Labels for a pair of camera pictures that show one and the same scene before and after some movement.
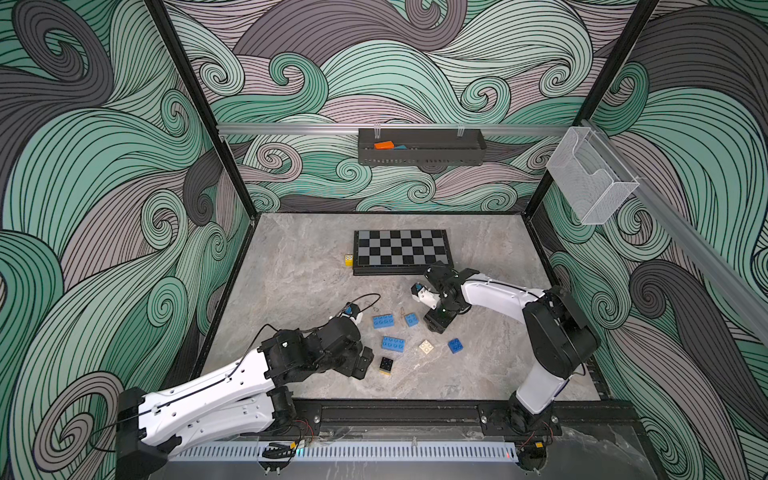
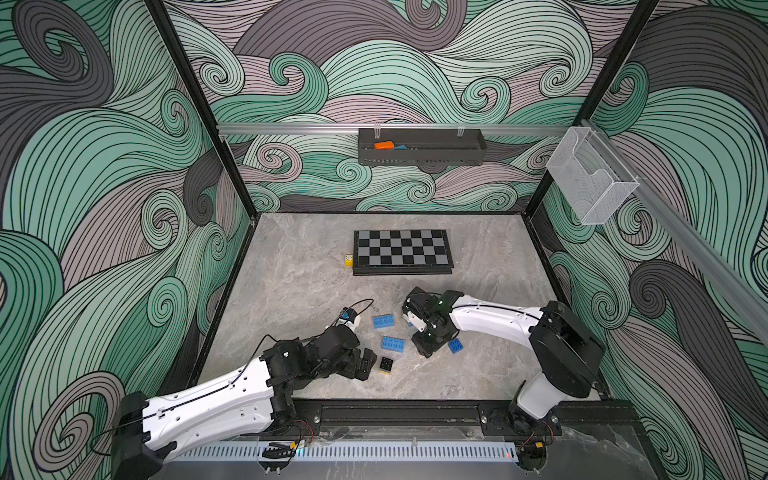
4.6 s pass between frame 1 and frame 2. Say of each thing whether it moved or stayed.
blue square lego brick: stayed
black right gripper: moved
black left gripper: stayed
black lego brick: stayed
